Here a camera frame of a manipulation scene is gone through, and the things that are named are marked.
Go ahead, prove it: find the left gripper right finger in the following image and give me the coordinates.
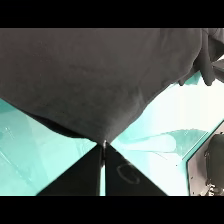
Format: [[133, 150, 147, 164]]
[[104, 142, 168, 197]]

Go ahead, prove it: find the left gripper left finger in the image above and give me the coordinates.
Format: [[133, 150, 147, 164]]
[[37, 143, 103, 197]]

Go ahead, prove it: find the black garment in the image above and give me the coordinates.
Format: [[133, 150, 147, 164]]
[[0, 27, 224, 146]]

